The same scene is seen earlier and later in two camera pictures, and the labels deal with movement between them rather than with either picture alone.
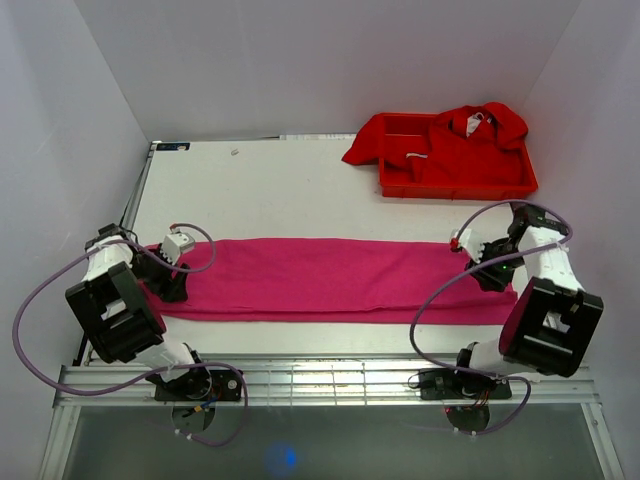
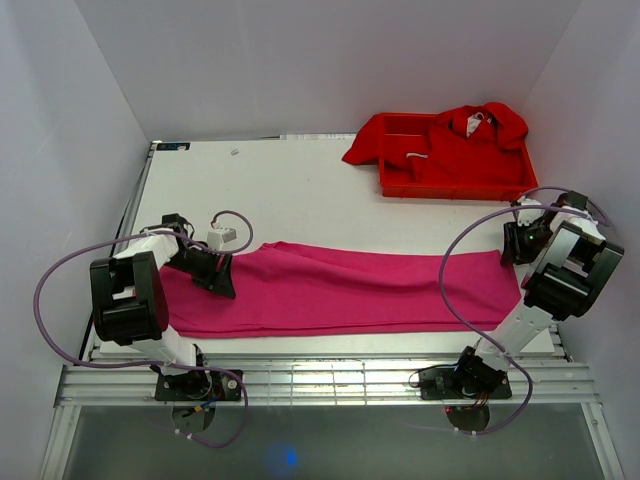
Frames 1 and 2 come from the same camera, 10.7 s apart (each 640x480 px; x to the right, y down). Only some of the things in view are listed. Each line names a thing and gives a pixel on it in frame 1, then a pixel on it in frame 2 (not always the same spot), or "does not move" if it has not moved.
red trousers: x=474 y=144 does not move
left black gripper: x=170 y=289 -> x=221 y=281
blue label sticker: x=172 y=146 does not move
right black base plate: x=441 y=384 does not move
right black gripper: x=490 y=281 -> x=513 y=250
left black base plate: x=201 y=386 does not move
